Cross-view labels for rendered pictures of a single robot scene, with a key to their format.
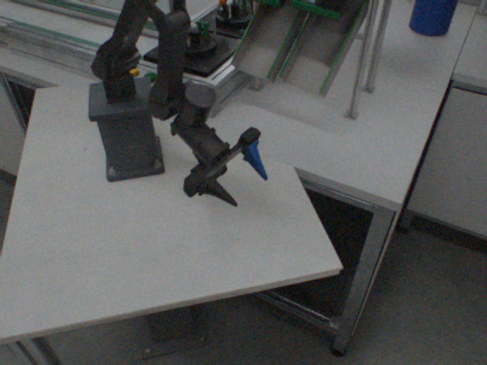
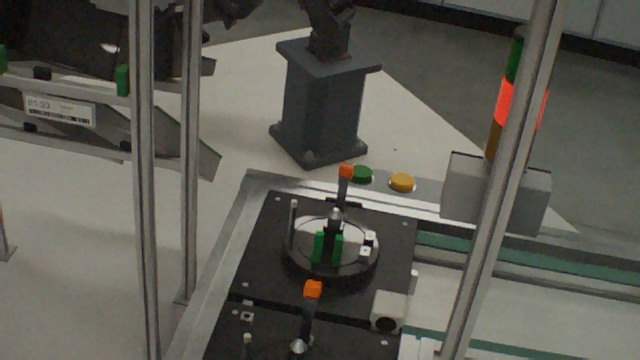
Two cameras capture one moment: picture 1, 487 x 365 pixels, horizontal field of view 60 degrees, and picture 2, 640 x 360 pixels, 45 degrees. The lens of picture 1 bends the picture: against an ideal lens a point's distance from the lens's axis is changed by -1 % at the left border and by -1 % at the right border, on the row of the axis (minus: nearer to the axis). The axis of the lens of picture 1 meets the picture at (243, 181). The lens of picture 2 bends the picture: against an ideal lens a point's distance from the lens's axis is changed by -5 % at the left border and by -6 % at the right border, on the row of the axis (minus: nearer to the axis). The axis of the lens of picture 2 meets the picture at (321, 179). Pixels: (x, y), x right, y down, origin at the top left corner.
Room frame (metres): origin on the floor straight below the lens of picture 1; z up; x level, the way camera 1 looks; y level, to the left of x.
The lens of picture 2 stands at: (2.12, -0.22, 1.75)
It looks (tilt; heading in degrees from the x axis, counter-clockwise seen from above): 36 degrees down; 157
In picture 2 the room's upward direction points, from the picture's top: 7 degrees clockwise
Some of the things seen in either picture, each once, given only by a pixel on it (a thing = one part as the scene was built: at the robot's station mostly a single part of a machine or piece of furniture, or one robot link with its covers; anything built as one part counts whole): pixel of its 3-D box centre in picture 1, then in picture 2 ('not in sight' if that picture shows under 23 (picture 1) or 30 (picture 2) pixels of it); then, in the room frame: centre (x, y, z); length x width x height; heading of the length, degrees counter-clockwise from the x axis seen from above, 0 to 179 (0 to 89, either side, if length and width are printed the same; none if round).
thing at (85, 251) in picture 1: (155, 161); (295, 155); (0.88, 0.24, 0.84); 0.90 x 0.70 x 0.03; 14
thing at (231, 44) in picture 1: (196, 50); (329, 257); (1.30, 0.15, 0.96); 0.24 x 0.24 x 0.02; 61
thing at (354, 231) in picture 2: (195, 44); (330, 247); (1.30, 0.15, 0.98); 0.14 x 0.14 x 0.02
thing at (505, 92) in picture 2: not in sight; (520, 101); (1.49, 0.26, 1.33); 0.05 x 0.05 x 0.05
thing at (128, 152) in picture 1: (128, 129); (322, 99); (0.87, 0.29, 0.96); 0.15 x 0.15 x 0.20; 14
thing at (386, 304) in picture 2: not in sight; (387, 313); (1.43, 0.19, 0.97); 0.05 x 0.05 x 0.04; 61
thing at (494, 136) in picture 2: not in sight; (510, 139); (1.49, 0.26, 1.28); 0.05 x 0.05 x 0.05
